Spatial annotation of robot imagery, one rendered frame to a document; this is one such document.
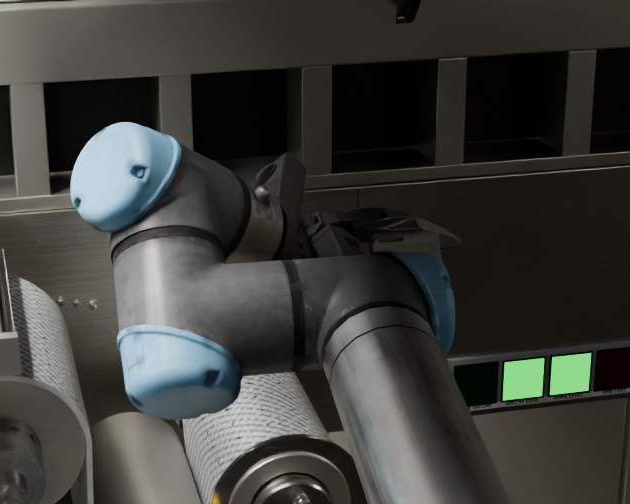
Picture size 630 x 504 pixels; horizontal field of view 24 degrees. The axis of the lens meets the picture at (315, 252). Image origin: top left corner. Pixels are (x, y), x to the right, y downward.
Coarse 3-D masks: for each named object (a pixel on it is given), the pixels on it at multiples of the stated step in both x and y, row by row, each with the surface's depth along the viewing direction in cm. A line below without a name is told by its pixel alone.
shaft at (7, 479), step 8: (0, 472) 119; (8, 472) 119; (16, 472) 120; (0, 480) 118; (8, 480) 118; (16, 480) 118; (24, 480) 120; (0, 488) 117; (8, 488) 117; (16, 488) 117; (24, 488) 118; (0, 496) 116; (8, 496) 116; (16, 496) 116; (24, 496) 118
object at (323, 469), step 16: (272, 464) 131; (288, 464) 131; (304, 464) 132; (320, 464) 132; (240, 480) 131; (256, 480) 131; (320, 480) 133; (336, 480) 133; (240, 496) 131; (336, 496) 134
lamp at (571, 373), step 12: (552, 360) 173; (564, 360) 173; (576, 360) 174; (588, 360) 174; (552, 372) 174; (564, 372) 174; (576, 372) 174; (588, 372) 175; (552, 384) 174; (564, 384) 175; (576, 384) 175; (588, 384) 175
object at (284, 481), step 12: (276, 480) 131; (288, 480) 130; (300, 480) 131; (312, 480) 132; (264, 492) 130; (276, 492) 130; (288, 492) 130; (300, 492) 130; (312, 492) 131; (324, 492) 131
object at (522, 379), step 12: (528, 360) 172; (540, 360) 173; (504, 372) 172; (516, 372) 172; (528, 372) 173; (540, 372) 173; (504, 384) 173; (516, 384) 173; (528, 384) 173; (540, 384) 174; (504, 396) 173; (516, 396) 174; (528, 396) 174
